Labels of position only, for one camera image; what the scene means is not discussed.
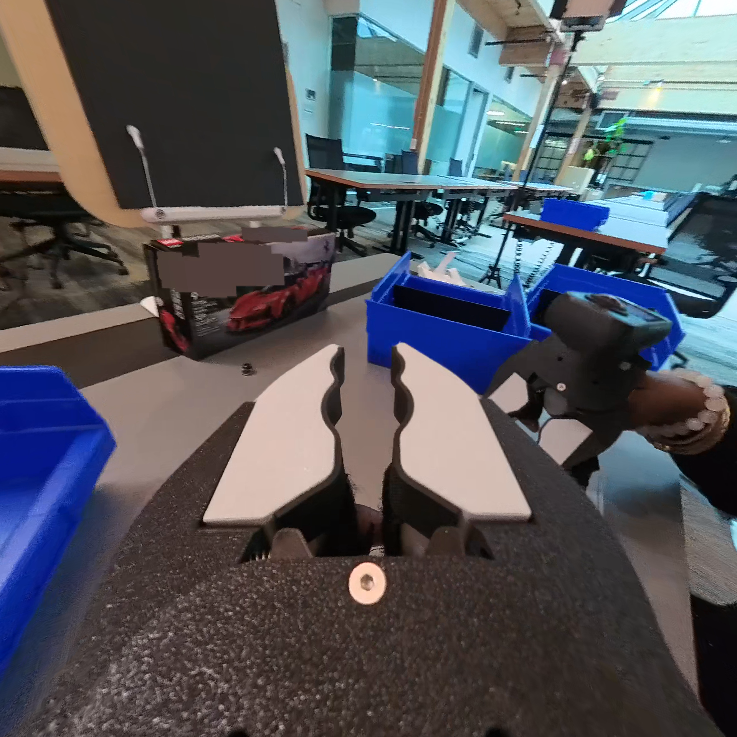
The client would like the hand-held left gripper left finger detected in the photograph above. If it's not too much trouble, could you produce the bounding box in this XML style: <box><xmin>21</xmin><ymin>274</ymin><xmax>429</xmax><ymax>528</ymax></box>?
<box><xmin>203</xmin><ymin>344</ymin><xmax>362</xmax><ymax>556</ymax></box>

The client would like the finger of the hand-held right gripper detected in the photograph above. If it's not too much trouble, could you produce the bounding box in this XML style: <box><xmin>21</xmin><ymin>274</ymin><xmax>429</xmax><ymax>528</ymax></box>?
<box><xmin>486</xmin><ymin>371</ymin><xmax>533</xmax><ymax>418</ymax></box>
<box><xmin>538</xmin><ymin>423</ymin><xmax>597</xmax><ymax>470</ymax></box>

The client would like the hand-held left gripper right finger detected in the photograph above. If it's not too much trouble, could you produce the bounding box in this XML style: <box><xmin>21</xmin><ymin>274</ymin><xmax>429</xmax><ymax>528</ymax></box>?
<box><xmin>381</xmin><ymin>342</ymin><xmax>532</xmax><ymax>556</ymax></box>

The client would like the person's right forearm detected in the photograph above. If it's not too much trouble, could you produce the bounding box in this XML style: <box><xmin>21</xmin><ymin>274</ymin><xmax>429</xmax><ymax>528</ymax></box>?
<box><xmin>674</xmin><ymin>387</ymin><xmax>737</xmax><ymax>519</ymax></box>

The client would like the lego box with red car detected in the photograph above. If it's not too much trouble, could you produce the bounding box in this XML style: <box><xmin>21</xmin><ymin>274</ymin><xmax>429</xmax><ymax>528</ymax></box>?
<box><xmin>143</xmin><ymin>226</ymin><xmax>337</xmax><ymax>362</ymax></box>

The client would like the person's right hand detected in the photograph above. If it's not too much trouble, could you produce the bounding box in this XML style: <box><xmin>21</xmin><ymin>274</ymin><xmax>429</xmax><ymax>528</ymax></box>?
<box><xmin>628</xmin><ymin>371</ymin><xmax>706</xmax><ymax>441</ymax></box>

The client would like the blue storage bin with divider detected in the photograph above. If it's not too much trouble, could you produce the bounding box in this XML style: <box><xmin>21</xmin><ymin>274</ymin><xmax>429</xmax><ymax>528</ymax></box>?
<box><xmin>364</xmin><ymin>251</ymin><xmax>554</xmax><ymax>396</ymax></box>

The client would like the wood-edged office desk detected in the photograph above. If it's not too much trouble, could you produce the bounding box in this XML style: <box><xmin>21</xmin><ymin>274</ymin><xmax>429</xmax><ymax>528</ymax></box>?
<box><xmin>504</xmin><ymin>210</ymin><xmax>669</xmax><ymax>283</ymax></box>

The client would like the small blue storage bin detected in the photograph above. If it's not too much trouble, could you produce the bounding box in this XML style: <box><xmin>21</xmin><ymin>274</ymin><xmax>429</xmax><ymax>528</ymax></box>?
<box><xmin>540</xmin><ymin>197</ymin><xmax>611</xmax><ymax>228</ymax></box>

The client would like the black tripod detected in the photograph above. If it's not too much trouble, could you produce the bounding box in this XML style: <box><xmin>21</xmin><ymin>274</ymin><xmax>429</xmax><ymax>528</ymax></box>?
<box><xmin>478</xmin><ymin>29</ymin><xmax>582</xmax><ymax>289</ymax></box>

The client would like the large blue storage bin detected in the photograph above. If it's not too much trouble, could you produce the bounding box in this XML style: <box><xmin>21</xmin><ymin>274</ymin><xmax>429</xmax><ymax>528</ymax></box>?
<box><xmin>0</xmin><ymin>365</ymin><xmax>117</xmax><ymax>683</ymax></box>

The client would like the long office desk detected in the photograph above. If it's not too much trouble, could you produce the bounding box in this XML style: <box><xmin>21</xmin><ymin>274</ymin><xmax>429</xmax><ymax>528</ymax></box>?
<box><xmin>304</xmin><ymin>168</ymin><xmax>519</xmax><ymax>257</ymax></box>

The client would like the white bar with gooseneck stems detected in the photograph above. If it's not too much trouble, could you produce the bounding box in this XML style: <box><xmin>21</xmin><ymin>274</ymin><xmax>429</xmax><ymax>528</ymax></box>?
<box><xmin>126</xmin><ymin>123</ymin><xmax>289</xmax><ymax>226</ymax></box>

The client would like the black office chair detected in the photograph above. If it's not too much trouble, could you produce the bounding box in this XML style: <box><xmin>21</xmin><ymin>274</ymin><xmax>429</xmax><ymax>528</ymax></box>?
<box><xmin>305</xmin><ymin>134</ymin><xmax>378</xmax><ymax>257</ymax></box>
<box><xmin>0</xmin><ymin>190</ymin><xmax>130</xmax><ymax>291</ymax></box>

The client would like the wooden column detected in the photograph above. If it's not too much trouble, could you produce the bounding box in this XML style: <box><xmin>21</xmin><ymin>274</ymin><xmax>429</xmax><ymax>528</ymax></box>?
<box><xmin>413</xmin><ymin>0</ymin><xmax>451</xmax><ymax>169</ymax></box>

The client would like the black acoustic panel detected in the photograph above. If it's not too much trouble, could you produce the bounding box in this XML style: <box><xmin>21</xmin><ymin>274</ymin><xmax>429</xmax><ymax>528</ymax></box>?
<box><xmin>45</xmin><ymin>0</ymin><xmax>306</xmax><ymax>213</ymax></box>

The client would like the pale bead bracelet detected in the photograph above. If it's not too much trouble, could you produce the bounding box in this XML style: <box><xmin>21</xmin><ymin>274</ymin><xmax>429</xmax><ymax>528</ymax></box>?
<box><xmin>636</xmin><ymin>368</ymin><xmax>732</xmax><ymax>456</ymax></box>

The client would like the camera on tripod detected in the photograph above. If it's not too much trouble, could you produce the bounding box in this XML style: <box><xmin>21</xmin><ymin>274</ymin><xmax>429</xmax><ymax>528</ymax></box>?
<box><xmin>550</xmin><ymin>0</ymin><xmax>625</xmax><ymax>32</ymax></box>

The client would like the tan curved frame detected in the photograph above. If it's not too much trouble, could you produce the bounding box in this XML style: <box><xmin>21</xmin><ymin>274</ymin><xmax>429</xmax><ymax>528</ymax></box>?
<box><xmin>0</xmin><ymin>0</ymin><xmax>145</xmax><ymax>231</ymax></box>

